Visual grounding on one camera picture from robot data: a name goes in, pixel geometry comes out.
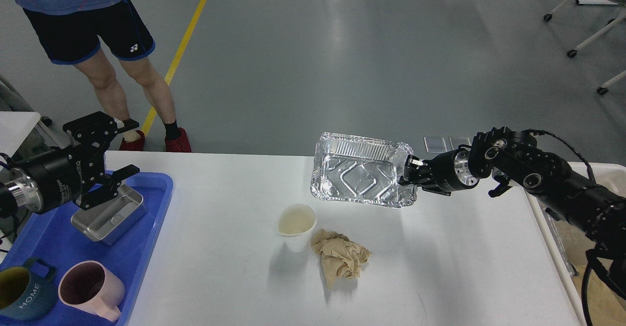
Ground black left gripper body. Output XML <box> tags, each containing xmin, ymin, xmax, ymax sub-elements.
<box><xmin>7</xmin><ymin>147</ymin><xmax>105</xmax><ymax>215</ymax></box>

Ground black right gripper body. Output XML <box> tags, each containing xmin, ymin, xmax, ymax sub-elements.
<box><xmin>416</xmin><ymin>149</ymin><xmax>479</xmax><ymax>196</ymax></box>

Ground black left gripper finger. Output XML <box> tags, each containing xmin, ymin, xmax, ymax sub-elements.
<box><xmin>76</xmin><ymin>164</ymin><xmax>139</xmax><ymax>211</ymax></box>
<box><xmin>63</xmin><ymin>111</ymin><xmax>139</xmax><ymax>163</ymax></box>

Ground stainless steel rectangular tray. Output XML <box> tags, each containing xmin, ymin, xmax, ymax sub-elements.
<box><xmin>70</xmin><ymin>184</ymin><xmax>147</xmax><ymax>246</ymax></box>

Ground aluminium foil tray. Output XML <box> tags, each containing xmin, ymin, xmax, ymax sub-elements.
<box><xmin>310</xmin><ymin>132</ymin><xmax>416</xmax><ymax>208</ymax></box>

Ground pink plastic mug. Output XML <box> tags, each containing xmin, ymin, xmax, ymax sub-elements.
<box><xmin>57</xmin><ymin>260</ymin><xmax>126</xmax><ymax>323</ymax></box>

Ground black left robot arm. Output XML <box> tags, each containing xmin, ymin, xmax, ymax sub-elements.
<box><xmin>0</xmin><ymin>111</ymin><xmax>139</xmax><ymax>217</ymax></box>

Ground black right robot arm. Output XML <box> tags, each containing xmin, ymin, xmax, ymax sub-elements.
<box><xmin>398</xmin><ymin>127</ymin><xmax>626</xmax><ymax>326</ymax></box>

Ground clear floor plate left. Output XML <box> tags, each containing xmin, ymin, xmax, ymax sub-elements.
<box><xmin>424</xmin><ymin>136</ymin><xmax>449</xmax><ymax>154</ymax></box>

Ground clear floor plate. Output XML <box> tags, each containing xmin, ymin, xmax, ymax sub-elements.
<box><xmin>424</xmin><ymin>136</ymin><xmax>449</xmax><ymax>154</ymax></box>
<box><xmin>448</xmin><ymin>136</ymin><xmax>472</xmax><ymax>152</ymax></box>

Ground clear floor plate right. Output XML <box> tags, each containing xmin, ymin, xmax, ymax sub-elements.
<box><xmin>448</xmin><ymin>136</ymin><xmax>472</xmax><ymax>152</ymax></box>

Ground blue plastic tray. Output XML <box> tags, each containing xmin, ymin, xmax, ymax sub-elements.
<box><xmin>1</xmin><ymin>172</ymin><xmax>174</xmax><ymax>326</ymax></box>

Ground white side table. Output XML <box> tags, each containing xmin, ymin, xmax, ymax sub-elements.
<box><xmin>0</xmin><ymin>111</ymin><xmax>69</xmax><ymax>159</ymax></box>

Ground crumpled brown paper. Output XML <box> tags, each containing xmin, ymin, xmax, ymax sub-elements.
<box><xmin>311</xmin><ymin>229</ymin><xmax>372</xmax><ymax>289</ymax></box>

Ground person in blue shirt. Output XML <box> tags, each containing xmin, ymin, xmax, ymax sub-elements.
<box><xmin>14</xmin><ymin>0</ymin><xmax>192</xmax><ymax>153</ymax></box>

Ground white paper cup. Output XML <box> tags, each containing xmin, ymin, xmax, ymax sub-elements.
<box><xmin>276</xmin><ymin>204</ymin><xmax>317</xmax><ymax>253</ymax></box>

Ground dark teal HOME mug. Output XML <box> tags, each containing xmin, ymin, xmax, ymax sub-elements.
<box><xmin>0</xmin><ymin>258</ymin><xmax>58</xmax><ymax>322</ymax></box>

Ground beige plastic bin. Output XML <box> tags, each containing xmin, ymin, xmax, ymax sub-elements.
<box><xmin>526</xmin><ymin>163</ymin><xmax>626</xmax><ymax>326</ymax></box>

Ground white rolling chair base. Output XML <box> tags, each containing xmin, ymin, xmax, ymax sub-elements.
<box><xmin>543</xmin><ymin>0</ymin><xmax>626</xmax><ymax>96</ymax></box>

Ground black floor cables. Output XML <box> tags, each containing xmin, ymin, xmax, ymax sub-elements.
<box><xmin>0</xmin><ymin>214</ymin><xmax>20</xmax><ymax>251</ymax></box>

